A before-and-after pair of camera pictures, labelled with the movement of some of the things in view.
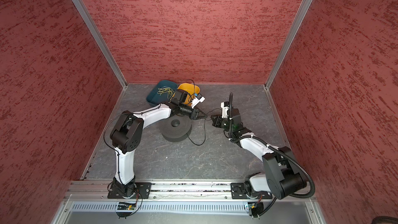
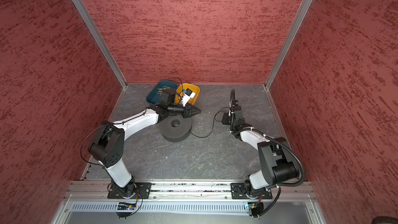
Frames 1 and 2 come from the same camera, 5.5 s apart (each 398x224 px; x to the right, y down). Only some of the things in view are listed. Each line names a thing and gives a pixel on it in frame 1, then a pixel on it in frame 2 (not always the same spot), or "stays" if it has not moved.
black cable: [204, 134] to [222, 108]
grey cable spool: [176, 128] stays
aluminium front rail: [86, 190] stays
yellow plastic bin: [191, 89] stays
